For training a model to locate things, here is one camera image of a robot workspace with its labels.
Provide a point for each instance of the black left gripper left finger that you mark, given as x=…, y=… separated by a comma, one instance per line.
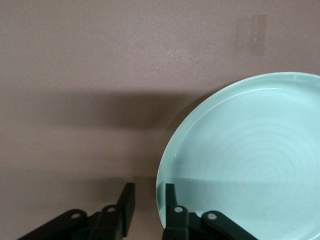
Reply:
x=125, y=212

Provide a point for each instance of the brown table cover sheet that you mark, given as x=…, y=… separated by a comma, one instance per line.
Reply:
x=75, y=62

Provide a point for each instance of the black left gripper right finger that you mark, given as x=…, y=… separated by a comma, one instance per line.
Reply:
x=175, y=225

